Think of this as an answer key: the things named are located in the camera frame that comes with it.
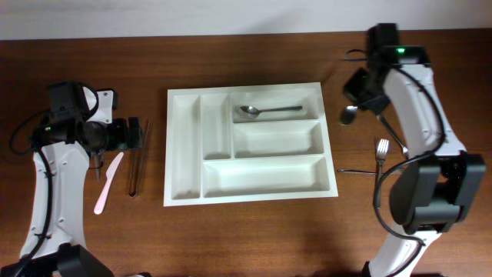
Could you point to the steel fork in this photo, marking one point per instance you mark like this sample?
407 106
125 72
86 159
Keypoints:
380 156

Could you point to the white plastic knife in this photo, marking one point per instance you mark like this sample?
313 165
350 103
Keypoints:
107 184

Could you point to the small steel teaspoon right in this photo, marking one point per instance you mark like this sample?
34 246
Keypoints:
98 160

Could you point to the steel tablespoon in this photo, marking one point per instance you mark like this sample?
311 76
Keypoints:
348 115
252 112

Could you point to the steel fork horizontal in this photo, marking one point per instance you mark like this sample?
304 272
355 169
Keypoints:
353 171

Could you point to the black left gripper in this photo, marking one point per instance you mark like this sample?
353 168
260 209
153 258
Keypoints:
121 140

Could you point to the steel fork slanted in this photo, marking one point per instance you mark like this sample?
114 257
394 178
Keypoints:
394 135

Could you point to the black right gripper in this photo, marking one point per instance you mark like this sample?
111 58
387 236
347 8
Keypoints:
350 88

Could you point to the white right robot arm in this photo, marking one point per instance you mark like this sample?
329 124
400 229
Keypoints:
419 199

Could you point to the white cutlery tray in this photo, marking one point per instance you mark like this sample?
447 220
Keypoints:
214 155

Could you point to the long steel tongs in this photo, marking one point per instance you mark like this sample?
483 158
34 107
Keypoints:
138 157

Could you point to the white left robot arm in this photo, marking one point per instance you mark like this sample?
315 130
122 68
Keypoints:
78 124

